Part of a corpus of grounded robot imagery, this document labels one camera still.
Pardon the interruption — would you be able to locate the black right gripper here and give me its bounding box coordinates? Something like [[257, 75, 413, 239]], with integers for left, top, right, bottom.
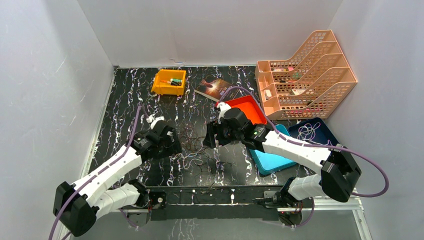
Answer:
[[202, 118, 243, 149]]

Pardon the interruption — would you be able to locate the white thin cable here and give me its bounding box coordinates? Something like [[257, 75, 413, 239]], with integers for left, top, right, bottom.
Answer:
[[296, 120, 332, 147]]

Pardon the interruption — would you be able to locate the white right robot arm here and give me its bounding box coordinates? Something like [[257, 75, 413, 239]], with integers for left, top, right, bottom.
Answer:
[[203, 107, 362, 207]]

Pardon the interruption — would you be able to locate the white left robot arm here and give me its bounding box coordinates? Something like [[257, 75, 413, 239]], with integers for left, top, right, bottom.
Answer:
[[53, 117, 182, 237]]

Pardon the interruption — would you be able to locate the orange square tray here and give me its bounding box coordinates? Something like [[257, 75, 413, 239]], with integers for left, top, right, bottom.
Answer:
[[226, 95, 267, 125]]

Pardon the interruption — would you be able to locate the dark paperback book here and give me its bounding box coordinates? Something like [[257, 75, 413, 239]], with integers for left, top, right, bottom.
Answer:
[[194, 75, 234, 102]]

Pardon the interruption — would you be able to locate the yellow plastic parts bin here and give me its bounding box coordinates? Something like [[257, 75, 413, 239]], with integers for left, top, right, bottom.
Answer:
[[151, 69, 187, 96]]

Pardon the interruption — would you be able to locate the light blue square tray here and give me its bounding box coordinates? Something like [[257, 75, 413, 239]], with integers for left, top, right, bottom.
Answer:
[[248, 124, 299, 176]]

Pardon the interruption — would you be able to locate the green marker pen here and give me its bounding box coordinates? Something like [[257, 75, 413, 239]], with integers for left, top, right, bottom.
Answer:
[[170, 78, 182, 84]]

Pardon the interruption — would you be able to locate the dark blue square tray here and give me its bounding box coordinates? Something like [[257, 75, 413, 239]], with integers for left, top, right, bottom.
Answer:
[[288, 117, 339, 146]]

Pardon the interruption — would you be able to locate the peach plastic file organizer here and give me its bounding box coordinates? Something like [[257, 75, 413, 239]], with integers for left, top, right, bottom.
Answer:
[[255, 30, 358, 120]]

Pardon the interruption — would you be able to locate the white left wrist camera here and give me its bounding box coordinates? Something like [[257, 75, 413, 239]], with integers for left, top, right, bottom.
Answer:
[[146, 114, 165, 130]]

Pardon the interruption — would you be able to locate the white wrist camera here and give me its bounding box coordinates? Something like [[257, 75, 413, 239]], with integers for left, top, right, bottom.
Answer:
[[215, 101, 232, 124], [146, 114, 165, 130]]

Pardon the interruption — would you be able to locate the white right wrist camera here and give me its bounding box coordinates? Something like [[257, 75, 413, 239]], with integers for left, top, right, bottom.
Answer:
[[215, 101, 232, 124]]

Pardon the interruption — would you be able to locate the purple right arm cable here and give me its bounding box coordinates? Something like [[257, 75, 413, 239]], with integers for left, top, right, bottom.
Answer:
[[218, 86, 390, 229]]

